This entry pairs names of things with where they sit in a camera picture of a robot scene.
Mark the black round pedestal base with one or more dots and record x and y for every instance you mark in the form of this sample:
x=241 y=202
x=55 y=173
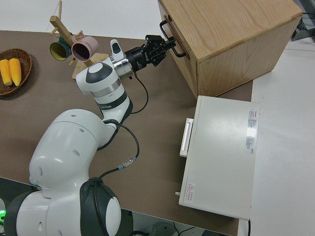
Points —
x=128 y=223

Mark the wooden drawer cabinet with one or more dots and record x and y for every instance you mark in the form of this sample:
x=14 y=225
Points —
x=233 y=29

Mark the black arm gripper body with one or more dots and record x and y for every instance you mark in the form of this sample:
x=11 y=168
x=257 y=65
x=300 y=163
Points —
x=139 y=57

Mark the pink mug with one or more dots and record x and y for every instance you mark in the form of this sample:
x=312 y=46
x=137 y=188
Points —
x=83 y=49

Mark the wooden mug tree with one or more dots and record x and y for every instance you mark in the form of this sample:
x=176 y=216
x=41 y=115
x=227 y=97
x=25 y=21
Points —
x=60 y=25

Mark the brown wicker basket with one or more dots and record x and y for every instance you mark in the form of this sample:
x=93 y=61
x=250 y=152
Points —
x=24 y=73

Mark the teal mug with yellow interior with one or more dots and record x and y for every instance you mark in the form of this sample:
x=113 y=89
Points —
x=59 y=50

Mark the white toaster oven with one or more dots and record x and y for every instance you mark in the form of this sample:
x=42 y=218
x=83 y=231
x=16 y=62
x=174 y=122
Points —
x=221 y=147

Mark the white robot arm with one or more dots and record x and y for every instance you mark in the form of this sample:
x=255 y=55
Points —
x=69 y=152

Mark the yellow corn cob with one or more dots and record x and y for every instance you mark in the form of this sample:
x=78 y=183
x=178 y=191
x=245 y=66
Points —
x=15 y=71
x=5 y=72

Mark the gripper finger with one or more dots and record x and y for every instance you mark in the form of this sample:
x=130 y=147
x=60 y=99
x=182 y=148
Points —
x=158 y=41
x=161 y=55

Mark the brown table mat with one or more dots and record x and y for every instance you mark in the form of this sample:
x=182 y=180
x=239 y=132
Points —
x=160 y=110

